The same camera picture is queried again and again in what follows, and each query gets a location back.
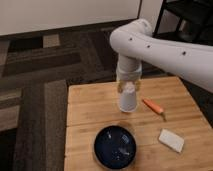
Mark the white rectangular sponge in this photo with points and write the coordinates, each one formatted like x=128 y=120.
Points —
x=171 y=140

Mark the dark blue bowl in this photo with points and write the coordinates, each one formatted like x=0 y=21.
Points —
x=115 y=147

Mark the orange carrot toy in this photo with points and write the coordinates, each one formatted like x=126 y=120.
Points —
x=155 y=107

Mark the black metal shelf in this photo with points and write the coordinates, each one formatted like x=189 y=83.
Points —
x=195 y=17

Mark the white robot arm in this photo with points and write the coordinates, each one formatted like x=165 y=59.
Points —
x=134 y=43

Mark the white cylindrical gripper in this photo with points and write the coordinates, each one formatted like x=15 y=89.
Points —
x=128 y=69

